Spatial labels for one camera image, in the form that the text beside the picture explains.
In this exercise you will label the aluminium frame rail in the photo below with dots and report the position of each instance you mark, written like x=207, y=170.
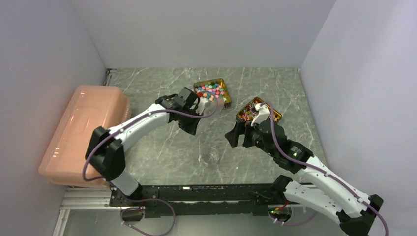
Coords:
x=79, y=198

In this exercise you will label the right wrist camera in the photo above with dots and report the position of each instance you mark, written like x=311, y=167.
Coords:
x=262, y=115

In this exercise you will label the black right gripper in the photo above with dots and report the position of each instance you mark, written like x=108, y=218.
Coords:
x=240, y=128

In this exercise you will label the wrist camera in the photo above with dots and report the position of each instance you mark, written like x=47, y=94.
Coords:
x=202, y=105
x=262, y=115

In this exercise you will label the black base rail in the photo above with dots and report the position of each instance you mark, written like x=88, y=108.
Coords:
x=186, y=200

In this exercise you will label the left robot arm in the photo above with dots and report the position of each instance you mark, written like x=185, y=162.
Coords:
x=107, y=146

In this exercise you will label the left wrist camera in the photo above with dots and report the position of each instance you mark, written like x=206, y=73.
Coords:
x=202, y=105

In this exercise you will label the pink plastic storage box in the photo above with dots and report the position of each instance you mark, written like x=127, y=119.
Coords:
x=89, y=108

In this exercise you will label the gold tin of star candies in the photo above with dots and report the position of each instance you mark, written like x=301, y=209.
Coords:
x=216, y=88

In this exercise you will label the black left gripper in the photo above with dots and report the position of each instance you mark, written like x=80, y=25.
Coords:
x=191, y=129

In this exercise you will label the gold tin of lollipops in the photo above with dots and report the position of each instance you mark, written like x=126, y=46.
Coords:
x=256, y=111

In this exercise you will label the clear plastic jar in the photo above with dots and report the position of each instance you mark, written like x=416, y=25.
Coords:
x=208, y=156

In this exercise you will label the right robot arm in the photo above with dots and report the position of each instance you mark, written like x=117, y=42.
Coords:
x=353, y=210

